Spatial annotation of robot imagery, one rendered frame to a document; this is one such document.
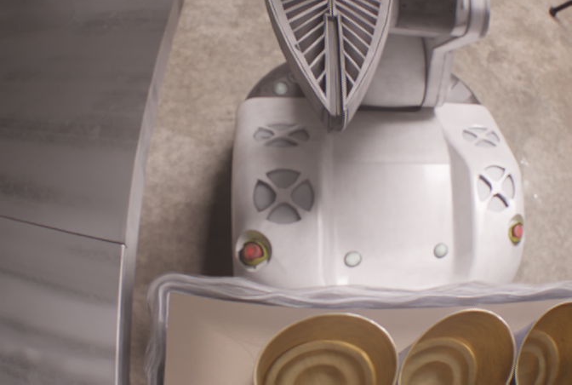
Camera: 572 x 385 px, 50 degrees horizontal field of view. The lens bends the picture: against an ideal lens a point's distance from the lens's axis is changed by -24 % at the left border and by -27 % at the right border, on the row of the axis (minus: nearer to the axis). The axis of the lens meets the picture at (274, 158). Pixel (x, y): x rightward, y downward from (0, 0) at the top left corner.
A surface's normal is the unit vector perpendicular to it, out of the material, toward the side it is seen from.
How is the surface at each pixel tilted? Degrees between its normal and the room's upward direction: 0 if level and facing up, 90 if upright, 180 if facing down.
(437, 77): 78
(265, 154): 38
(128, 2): 0
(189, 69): 0
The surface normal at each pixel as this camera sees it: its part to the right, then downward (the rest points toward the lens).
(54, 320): 0.01, -0.40
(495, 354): -0.98, 0.19
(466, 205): -0.95, -0.11
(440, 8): 0.02, 0.76
